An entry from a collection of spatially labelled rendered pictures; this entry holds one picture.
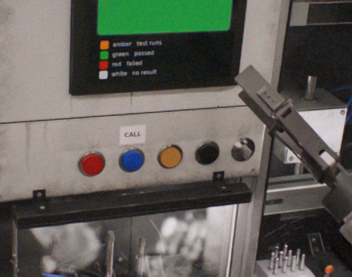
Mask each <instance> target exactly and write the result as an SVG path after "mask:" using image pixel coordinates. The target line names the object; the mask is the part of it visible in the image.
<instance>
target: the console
mask: <svg viewBox="0 0 352 277"><path fill-rule="evenodd" d="M90 4H91V0H0V202H7V201H14V200H26V199H32V198H33V190H37V189H46V196H45V197H56V196H63V195H75V194H82V193H94V192H101V191H112V190H119V189H131V188H138V187H150V186H156V185H169V184H175V183H187V182H194V181H206V180H212V178H213V171H223V170H224V179H225V178H232V177H244V176H250V175H258V174H259V168H260V159H261V153H262V144H263V138H264V128H265V124H263V122H261V120H259V118H257V116H256V115H255V114H254V113H253V112H252V111H251V110H250V109H249V108H248V106H247V105H246V104H245V103H244V102H243V101H242V100H241V99H240V98H239V97H238V93H240V92H241V91H242V90H243V89H242V88H241V87H240V86H239V85H238V84H237V83H236V82H235V77H236V76H237V75H239V74H240V73H241V72H242V71H243V70H245V69H246V68H247V67H248V66H249V65H252V66H253V67H254V68H255V69H256V70H257V71H258V72H259V73H260V74H261V75H262V76H263V77H264V78H265V79H266V80H267V81H268V82H269V83H271V77H272V67H273V62H274V52H275V46H276V36H277V31H278V20H279V11H280V5H281V0H239V2H238V9H237V21H236V27H235V39H234V46H233V57H232V64H231V76H230V77H216V78H195V79H183V80H161V81H150V82H128V83H116V84H95V85H88V84H89V64H90V46H89V44H90ZM129 152H137V153H139V154H140V155H141V157H142V165H141V166H140V167H139V168H138V169H137V170H134V171H129V170H126V169H125V168H124V167H123V165H122V160H123V157H124V156H125V155H126V154H128V153H129Z"/></svg>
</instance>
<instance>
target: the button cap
mask: <svg viewBox="0 0 352 277"><path fill-rule="evenodd" d="M122 165H123V167H124V168H125V169H126V170H129V171H134V170H137V169H138V168H139V167H140V166H141V165H142V157H141V155H140V154H139V153H137V152H129V153H128V154H126V155H125V156H124V157H123V160H122Z"/></svg>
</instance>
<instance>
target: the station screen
mask: <svg viewBox="0 0 352 277"><path fill-rule="evenodd" d="M238 2H239V0H231V6H230V13H229V26H228V29H217V30H182V31H164V32H129V33H111V34H99V33H98V24H99V6H100V0H91V4H90V44H89V46H90V64H89V84H88V85H95V84H116V83H128V82H150V81H161V80H183V79H195V78H216V77H230V76H231V64H232V57H233V46H234V39H235V27H236V21H237V9H238Z"/></svg>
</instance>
